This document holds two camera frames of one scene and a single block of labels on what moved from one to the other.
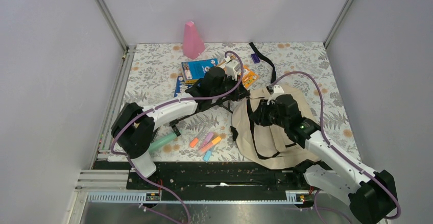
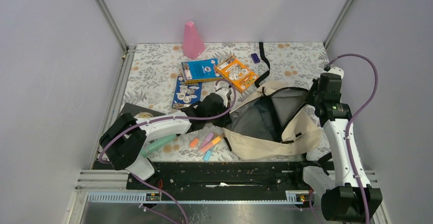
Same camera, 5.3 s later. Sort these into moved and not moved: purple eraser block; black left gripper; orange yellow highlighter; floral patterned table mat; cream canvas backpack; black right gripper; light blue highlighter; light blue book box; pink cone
Moved: black left gripper; black right gripper; cream canvas backpack
Not moved: light blue book box; floral patterned table mat; pink cone; orange yellow highlighter; light blue highlighter; purple eraser block
